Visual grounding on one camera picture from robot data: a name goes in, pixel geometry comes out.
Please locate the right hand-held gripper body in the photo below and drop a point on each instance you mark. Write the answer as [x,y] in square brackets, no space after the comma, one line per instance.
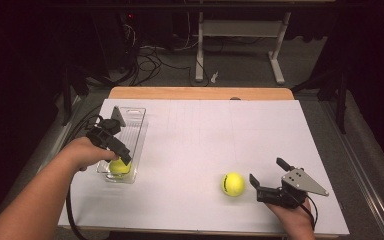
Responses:
[296,183]

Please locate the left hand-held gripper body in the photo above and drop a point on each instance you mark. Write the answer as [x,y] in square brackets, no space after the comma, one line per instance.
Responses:
[103,131]

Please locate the yellow tennis ball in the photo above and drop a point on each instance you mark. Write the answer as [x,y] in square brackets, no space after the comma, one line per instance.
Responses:
[118,167]
[233,184]

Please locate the clear plastic tray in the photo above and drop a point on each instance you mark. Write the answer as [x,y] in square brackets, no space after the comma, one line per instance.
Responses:
[135,133]

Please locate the person's left hand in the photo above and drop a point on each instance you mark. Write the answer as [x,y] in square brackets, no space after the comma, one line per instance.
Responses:
[85,153]

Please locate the person's right hand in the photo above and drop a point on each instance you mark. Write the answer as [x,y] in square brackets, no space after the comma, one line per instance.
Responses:
[296,218]

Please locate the white foam board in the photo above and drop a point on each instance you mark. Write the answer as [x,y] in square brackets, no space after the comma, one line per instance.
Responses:
[196,140]

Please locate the black stand leg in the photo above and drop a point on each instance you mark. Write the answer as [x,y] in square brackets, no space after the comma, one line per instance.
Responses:
[340,100]

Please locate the small white floor object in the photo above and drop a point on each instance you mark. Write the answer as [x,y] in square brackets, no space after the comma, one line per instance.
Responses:
[214,77]

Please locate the white metal stand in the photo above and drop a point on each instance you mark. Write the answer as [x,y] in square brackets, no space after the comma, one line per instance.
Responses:
[240,28]

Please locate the metal floor rail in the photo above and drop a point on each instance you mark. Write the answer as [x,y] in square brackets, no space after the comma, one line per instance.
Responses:
[363,186]
[55,143]

